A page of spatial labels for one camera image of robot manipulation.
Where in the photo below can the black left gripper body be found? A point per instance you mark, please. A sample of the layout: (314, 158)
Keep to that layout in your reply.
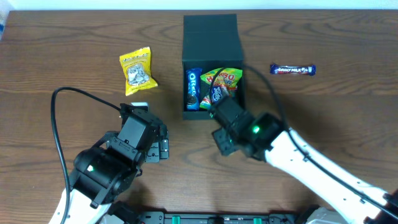
(161, 145)

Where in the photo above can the Haribo gummy candy bag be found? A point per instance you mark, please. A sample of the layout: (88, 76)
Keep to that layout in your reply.
(228, 79)

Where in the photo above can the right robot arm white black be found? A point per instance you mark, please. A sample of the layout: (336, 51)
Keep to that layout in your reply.
(266, 139)

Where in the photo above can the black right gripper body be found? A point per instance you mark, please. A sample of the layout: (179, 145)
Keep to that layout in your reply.
(222, 143)

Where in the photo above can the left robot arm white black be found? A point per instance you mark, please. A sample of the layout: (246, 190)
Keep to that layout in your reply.
(107, 169)

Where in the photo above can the dark green open box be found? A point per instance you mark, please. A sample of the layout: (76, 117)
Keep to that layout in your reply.
(209, 42)

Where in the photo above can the yellow sunflower seed bag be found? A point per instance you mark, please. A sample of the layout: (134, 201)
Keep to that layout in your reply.
(136, 67)

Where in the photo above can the Dairy Milk chocolate bar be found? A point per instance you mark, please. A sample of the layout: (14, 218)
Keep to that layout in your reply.
(287, 69)

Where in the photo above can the blue Oreo cookie pack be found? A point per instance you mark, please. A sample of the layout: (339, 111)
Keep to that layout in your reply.
(193, 91)

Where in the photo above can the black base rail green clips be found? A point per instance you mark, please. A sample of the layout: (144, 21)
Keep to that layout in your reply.
(125, 216)

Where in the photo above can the blue Eclipse mint pack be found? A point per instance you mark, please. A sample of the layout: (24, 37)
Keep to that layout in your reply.
(216, 93)

